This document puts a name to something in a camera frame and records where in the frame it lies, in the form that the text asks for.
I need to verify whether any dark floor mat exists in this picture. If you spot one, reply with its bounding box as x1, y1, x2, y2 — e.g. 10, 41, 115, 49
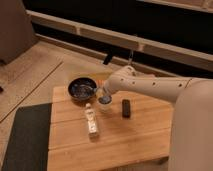
1, 103, 52, 171

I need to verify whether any wooden table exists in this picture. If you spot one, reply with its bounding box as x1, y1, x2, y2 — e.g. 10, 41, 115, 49
47, 86, 172, 171

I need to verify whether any clear plastic bottle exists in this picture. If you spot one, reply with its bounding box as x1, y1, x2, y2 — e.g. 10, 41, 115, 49
85, 103, 99, 137

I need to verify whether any black rectangular block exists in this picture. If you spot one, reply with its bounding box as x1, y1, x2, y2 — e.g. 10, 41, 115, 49
122, 99, 131, 118

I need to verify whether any dark ceramic bowl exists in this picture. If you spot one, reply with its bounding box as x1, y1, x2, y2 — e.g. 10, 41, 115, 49
68, 77, 97, 101

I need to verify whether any white ceramic cup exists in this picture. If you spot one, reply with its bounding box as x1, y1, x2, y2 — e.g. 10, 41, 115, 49
98, 96, 112, 111

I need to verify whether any beige cabinet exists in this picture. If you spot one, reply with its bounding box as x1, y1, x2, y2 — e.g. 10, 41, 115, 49
0, 0, 37, 64

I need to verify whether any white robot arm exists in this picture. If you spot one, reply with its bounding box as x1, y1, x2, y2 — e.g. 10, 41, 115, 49
101, 65, 213, 171

